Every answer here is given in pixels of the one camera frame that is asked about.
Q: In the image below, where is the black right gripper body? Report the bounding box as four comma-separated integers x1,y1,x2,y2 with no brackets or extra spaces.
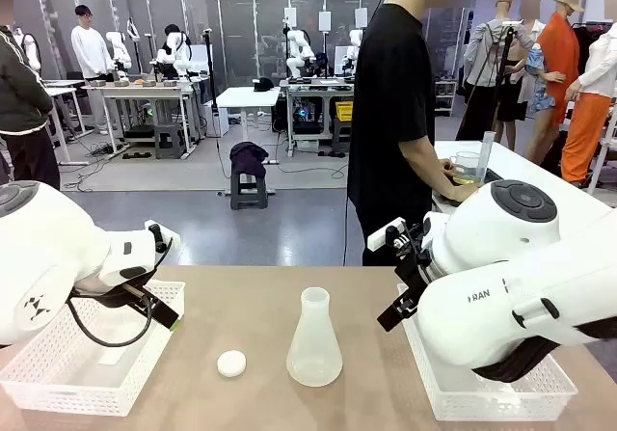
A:
392,223,435,308

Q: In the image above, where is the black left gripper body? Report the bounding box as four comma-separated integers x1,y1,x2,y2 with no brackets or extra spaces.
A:
71,280,151,310

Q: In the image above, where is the white round flask stopper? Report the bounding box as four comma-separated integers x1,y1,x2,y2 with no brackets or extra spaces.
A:
216,349,248,379

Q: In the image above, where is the translucent plastic conical flask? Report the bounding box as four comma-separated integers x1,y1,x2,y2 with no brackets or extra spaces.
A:
285,286,344,388

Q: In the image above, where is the clear plastic measuring beaker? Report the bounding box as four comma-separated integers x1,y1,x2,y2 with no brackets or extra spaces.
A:
453,150,484,185

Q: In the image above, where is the white perforated plastic basket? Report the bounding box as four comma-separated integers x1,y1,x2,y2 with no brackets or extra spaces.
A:
397,283,578,421
0,280,187,418

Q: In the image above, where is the clear plastic graduated cylinder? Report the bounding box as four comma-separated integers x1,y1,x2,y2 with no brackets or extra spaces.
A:
480,130,497,184

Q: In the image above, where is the person's right forearm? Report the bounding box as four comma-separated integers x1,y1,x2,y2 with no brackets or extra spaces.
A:
400,137,464,202

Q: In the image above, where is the person's right hand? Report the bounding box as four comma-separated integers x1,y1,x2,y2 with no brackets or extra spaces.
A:
447,183,483,205

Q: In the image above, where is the black rectangular tray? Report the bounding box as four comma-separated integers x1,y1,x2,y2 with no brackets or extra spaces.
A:
432,168,506,208

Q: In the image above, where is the grey plastic stool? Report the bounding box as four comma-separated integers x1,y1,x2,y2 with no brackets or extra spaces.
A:
229,173,269,211

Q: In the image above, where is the grey step stool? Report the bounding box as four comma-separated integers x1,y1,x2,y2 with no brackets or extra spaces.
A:
153,122,189,160

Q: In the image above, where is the shoe rack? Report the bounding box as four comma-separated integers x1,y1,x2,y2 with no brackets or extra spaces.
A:
433,79,458,118

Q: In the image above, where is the dark bundled cloth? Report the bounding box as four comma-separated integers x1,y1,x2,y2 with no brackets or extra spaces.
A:
228,141,270,179

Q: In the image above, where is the person in black t-shirt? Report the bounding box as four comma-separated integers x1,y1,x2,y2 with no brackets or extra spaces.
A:
346,0,473,267

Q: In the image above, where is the white computer tower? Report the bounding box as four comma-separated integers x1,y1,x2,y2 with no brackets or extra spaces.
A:
202,98,230,138

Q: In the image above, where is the grey framed workbench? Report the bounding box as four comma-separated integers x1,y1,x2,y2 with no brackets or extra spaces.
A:
278,77,356,158

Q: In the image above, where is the white robot bench table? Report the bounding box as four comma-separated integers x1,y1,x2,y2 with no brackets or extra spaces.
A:
80,79,199,160

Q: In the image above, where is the white office desk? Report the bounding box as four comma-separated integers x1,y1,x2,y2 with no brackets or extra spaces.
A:
42,86,92,167

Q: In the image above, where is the mannequin with floral blue garment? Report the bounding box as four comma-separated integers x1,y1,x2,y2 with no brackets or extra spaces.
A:
496,0,566,151

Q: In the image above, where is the mannequin in orange trousers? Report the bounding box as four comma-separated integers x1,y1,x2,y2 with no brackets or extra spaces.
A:
560,20,617,186

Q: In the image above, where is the black tripod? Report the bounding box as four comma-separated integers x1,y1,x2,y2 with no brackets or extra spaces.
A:
481,20,520,144

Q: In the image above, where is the white standing desk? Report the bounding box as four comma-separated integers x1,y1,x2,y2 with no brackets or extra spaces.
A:
215,87,282,166

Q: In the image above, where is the person in dark jacket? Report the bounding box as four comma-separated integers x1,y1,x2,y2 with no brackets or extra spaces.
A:
0,0,63,192

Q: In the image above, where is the mannequin in grey shirt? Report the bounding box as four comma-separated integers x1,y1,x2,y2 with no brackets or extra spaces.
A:
463,0,536,144

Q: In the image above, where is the black pole stand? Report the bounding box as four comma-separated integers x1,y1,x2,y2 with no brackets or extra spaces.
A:
201,28,219,110

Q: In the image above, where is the person in white shirt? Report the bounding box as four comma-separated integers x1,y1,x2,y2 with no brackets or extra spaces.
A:
70,4,116,136

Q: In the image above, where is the mannequin in orange dress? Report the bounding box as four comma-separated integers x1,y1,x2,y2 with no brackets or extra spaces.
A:
523,0,587,163

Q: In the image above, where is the dark-haired person in black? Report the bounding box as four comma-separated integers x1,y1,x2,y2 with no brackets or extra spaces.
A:
162,23,192,66

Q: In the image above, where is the rack of dark clothes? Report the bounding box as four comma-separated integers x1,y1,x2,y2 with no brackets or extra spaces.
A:
571,21,609,66

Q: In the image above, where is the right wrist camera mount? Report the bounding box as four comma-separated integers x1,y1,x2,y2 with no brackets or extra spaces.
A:
366,217,411,254

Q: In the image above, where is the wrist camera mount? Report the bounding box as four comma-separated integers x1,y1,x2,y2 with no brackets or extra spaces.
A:
144,218,182,255
366,217,411,254

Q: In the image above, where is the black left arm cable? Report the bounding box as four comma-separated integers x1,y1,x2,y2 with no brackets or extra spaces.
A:
66,295,155,349

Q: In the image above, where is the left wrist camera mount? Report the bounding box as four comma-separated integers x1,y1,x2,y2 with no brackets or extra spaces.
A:
144,218,182,255

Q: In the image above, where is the thick black right arm hose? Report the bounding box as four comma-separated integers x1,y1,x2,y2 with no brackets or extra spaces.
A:
470,318,617,384

